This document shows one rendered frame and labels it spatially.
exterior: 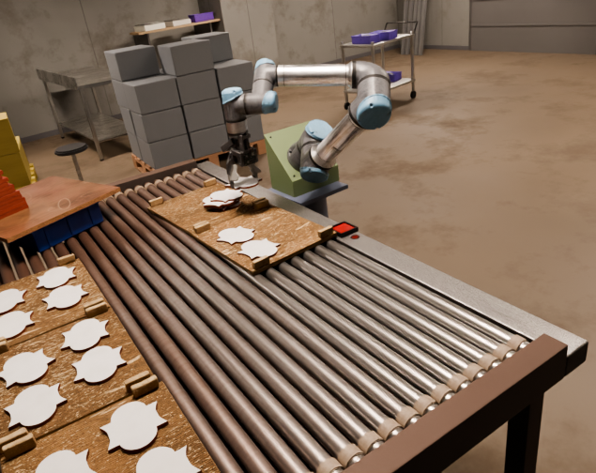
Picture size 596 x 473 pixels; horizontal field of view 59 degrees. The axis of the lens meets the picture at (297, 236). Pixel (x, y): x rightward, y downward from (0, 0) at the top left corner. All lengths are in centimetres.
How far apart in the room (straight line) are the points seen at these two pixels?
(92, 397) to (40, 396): 12
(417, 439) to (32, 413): 83
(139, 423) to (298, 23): 1006
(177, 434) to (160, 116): 453
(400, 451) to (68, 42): 844
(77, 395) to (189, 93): 445
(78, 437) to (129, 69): 484
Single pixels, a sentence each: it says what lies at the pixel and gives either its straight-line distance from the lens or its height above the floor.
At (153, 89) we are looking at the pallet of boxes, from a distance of 543.
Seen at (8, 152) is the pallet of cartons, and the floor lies 52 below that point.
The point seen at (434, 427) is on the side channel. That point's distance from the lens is 109.
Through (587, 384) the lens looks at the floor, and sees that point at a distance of 269.
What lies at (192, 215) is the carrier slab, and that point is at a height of 94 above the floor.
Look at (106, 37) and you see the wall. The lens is 919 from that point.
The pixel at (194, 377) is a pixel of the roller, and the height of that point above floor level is 92.
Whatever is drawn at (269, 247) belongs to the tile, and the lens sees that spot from 175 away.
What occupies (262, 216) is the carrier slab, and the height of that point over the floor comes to 94.
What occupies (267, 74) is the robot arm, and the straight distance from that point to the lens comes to 195.
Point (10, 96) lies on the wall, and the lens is 889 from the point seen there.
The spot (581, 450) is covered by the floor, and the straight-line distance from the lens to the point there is 241.
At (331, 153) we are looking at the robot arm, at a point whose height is 112.
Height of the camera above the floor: 174
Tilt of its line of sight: 26 degrees down
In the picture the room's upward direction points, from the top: 8 degrees counter-clockwise
